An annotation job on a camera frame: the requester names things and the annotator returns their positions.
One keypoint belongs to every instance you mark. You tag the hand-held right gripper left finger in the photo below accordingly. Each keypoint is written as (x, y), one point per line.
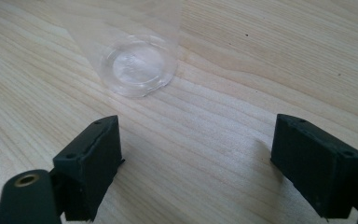
(90, 168)

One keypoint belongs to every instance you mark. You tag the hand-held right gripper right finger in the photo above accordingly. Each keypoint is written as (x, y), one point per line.
(317, 174)

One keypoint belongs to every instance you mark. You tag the clear plastic cup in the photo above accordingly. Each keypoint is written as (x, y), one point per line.
(138, 63)

